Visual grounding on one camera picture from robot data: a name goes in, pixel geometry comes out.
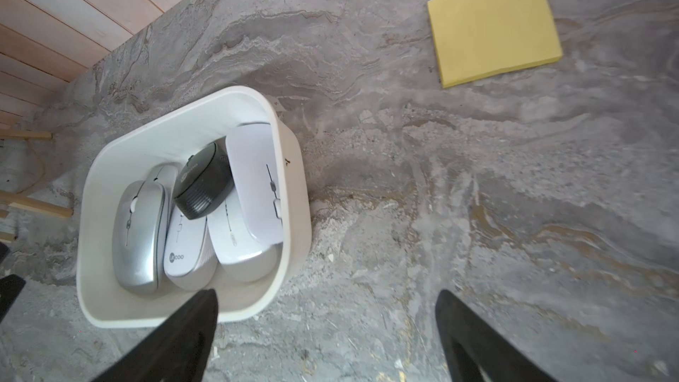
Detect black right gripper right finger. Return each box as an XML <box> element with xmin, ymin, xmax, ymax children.
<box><xmin>435</xmin><ymin>290</ymin><xmax>553</xmax><ymax>381</ymax></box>

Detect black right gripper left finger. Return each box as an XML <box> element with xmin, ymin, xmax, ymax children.
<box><xmin>95</xmin><ymin>289</ymin><xmax>219</xmax><ymax>381</ymax></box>

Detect silver mouse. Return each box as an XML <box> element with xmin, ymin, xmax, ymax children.
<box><xmin>111</xmin><ymin>179</ymin><xmax>169</xmax><ymax>295</ymax></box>
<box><xmin>146</xmin><ymin>163</ymin><xmax>180</xmax><ymax>193</ymax></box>

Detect black computer mouse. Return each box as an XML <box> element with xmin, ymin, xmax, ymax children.
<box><xmin>173</xmin><ymin>141</ymin><xmax>234</xmax><ymax>220</ymax></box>

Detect white mouse with logo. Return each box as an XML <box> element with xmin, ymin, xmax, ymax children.
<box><xmin>164</xmin><ymin>207</ymin><xmax>219</xmax><ymax>291</ymax></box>

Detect white glossy mouse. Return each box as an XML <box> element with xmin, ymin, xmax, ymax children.
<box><xmin>207</xmin><ymin>189</ymin><xmax>281</xmax><ymax>282</ymax></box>

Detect white plastic storage box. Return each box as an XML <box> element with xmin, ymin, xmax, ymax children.
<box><xmin>76</xmin><ymin>86</ymin><xmax>312</xmax><ymax>329</ymax></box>

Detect small wooden easel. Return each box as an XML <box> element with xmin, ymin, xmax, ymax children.
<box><xmin>1</xmin><ymin>128</ymin><xmax>74</xmax><ymax>219</ymax></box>

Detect yellow sticky note pad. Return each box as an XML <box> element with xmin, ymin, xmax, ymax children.
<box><xmin>427</xmin><ymin>0</ymin><xmax>563</xmax><ymax>88</ymax></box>

